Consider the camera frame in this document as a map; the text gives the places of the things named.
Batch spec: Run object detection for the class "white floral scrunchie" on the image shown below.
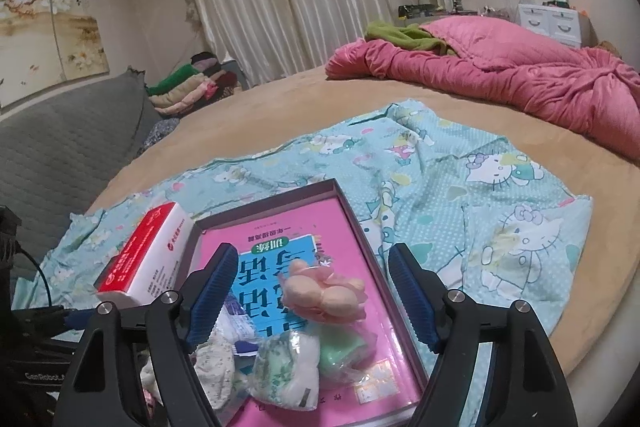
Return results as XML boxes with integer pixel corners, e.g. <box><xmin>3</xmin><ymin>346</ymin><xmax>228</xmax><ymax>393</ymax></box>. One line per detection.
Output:
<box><xmin>139</xmin><ymin>328</ymin><xmax>237</xmax><ymax>410</ymax></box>

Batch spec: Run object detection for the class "pink plush toy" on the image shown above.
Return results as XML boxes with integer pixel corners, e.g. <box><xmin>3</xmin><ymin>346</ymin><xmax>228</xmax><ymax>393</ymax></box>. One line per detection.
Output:
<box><xmin>278</xmin><ymin>259</ymin><xmax>368</xmax><ymax>325</ymax></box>

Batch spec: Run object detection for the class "small barcode packet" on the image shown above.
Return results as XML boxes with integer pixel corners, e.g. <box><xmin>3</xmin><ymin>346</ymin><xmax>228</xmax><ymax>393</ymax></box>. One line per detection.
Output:
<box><xmin>215</xmin><ymin>293</ymin><xmax>259</xmax><ymax>358</ymax></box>

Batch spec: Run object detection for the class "dark purple box tray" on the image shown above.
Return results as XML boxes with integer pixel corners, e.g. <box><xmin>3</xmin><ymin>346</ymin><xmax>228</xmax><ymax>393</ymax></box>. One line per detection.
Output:
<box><xmin>174</xmin><ymin>178</ymin><xmax>436</xmax><ymax>427</ymax></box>

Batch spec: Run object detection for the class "red tissue pack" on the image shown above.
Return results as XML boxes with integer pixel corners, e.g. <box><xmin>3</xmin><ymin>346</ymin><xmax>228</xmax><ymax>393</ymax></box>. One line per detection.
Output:
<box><xmin>96</xmin><ymin>202</ymin><xmax>194</xmax><ymax>309</ymax></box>

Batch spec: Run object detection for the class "hello kitty blue sheet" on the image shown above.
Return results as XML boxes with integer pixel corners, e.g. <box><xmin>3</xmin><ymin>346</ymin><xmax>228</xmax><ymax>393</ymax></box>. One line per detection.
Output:
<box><xmin>14</xmin><ymin>101</ymin><xmax>592</xmax><ymax>331</ymax></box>

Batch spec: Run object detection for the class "pink and blue book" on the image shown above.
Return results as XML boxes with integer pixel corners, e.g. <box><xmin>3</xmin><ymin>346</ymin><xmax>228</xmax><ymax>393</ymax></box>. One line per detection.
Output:
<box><xmin>188</xmin><ymin>197</ymin><xmax>426</xmax><ymax>427</ymax></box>

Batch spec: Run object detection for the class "green packaged tissue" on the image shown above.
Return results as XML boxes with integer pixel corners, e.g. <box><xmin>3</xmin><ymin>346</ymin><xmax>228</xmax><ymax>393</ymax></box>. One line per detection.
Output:
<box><xmin>247</xmin><ymin>323</ymin><xmax>378</xmax><ymax>412</ymax></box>

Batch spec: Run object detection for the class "grey quilted sofa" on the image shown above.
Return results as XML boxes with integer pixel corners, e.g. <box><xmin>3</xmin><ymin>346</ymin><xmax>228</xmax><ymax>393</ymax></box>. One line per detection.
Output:
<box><xmin>1</xmin><ymin>68</ymin><xmax>160</xmax><ymax>262</ymax></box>

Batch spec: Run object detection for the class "stack of folded clothes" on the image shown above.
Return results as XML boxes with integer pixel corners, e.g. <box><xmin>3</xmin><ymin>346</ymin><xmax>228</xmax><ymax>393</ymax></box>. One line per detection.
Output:
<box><xmin>145</xmin><ymin>51</ymin><xmax>244</xmax><ymax>118</ymax></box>

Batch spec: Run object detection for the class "pink quilt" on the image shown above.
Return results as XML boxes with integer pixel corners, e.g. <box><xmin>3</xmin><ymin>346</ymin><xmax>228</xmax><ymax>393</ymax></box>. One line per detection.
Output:
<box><xmin>326</xmin><ymin>16</ymin><xmax>639</xmax><ymax>162</ymax></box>

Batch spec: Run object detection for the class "green cloth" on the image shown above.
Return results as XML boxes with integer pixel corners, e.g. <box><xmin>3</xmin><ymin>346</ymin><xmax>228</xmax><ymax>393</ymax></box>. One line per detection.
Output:
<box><xmin>363</xmin><ymin>20</ymin><xmax>456</xmax><ymax>56</ymax></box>

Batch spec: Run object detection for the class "white drawer cabinet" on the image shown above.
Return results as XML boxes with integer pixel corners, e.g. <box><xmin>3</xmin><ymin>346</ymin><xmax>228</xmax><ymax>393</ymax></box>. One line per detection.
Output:
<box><xmin>518</xmin><ymin>3</ymin><xmax>589</xmax><ymax>49</ymax></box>

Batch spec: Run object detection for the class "black cable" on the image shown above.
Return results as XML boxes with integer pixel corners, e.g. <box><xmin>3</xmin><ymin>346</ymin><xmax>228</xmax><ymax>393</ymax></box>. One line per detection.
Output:
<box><xmin>14</xmin><ymin>241</ymin><xmax>54</xmax><ymax>308</ymax></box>

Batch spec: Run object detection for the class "wall painting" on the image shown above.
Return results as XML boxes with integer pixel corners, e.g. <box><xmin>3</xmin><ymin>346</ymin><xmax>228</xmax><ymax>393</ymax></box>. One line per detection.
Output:
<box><xmin>0</xmin><ymin>0</ymin><xmax>110</xmax><ymax>107</ymax></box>

